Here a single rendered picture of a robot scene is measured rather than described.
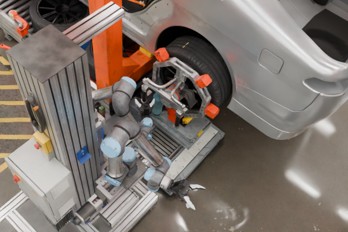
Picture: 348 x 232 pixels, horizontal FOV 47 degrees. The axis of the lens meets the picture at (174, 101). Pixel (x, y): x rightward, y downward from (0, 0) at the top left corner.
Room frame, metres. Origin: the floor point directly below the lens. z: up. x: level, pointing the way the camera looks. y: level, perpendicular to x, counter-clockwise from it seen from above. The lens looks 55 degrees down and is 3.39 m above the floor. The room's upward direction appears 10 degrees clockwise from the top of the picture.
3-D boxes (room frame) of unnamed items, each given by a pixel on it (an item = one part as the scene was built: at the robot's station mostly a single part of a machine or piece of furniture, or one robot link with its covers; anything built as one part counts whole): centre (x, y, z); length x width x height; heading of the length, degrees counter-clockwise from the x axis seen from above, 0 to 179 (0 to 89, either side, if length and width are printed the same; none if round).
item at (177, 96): (1.87, 0.01, 0.85); 0.21 x 0.14 x 0.14; 148
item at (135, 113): (2.13, 0.25, 0.26); 0.42 x 0.18 x 0.35; 148
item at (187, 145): (2.09, -0.09, 0.13); 0.50 x 0.36 x 0.10; 58
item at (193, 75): (1.93, -0.03, 0.85); 0.54 x 0.07 x 0.54; 58
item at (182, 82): (1.78, -0.05, 1.03); 0.19 x 0.18 x 0.11; 148
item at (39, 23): (2.97, 1.29, 0.39); 0.66 x 0.66 x 0.24
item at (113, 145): (1.06, 0.29, 1.19); 0.15 x 0.12 x 0.55; 162
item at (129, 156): (1.18, 0.25, 0.98); 0.13 x 0.12 x 0.14; 162
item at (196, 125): (2.08, -0.12, 0.32); 0.40 x 0.30 x 0.28; 58
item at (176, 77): (1.88, 0.12, 1.03); 0.19 x 0.18 x 0.11; 148
